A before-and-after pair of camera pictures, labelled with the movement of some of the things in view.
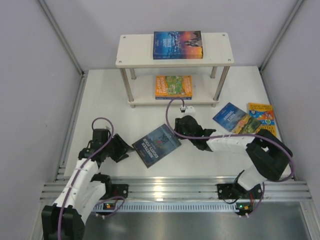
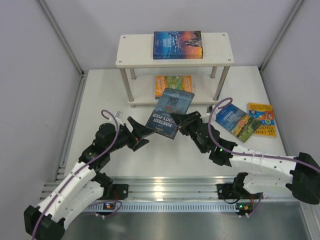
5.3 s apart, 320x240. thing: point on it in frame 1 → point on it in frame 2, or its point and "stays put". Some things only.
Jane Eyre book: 180,44 stays put
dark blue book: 156,145 → 171,101
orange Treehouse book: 173,86 stays put
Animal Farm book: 236,120 stays put
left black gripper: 116,147 → 135,135
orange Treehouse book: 264,113 stays put
